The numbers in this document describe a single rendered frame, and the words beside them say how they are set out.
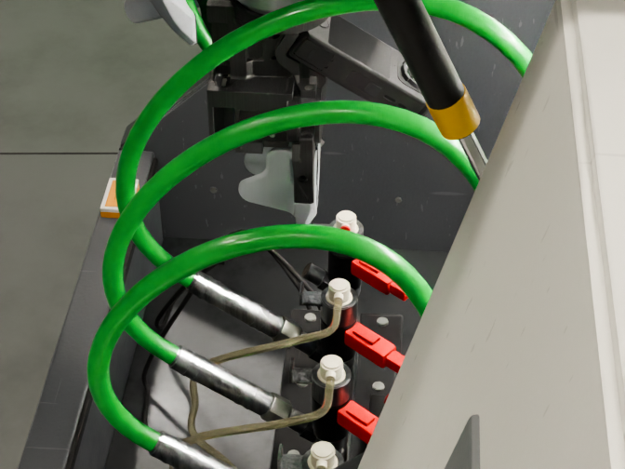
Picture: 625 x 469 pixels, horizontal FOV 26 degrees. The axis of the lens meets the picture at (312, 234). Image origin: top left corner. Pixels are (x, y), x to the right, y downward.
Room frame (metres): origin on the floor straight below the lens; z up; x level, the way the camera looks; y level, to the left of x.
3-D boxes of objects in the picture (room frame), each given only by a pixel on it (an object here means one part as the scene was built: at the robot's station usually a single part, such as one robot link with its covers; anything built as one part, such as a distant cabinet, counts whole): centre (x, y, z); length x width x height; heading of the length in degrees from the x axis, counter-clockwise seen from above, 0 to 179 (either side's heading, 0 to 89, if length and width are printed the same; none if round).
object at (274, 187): (0.81, 0.03, 1.17); 0.06 x 0.03 x 0.09; 85
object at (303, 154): (0.80, 0.01, 1.21); 0.05 x 0.02 x 0.09; 175
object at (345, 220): (0.82, -0.03, 1.12); 0.02 x 0.02 x 0.03
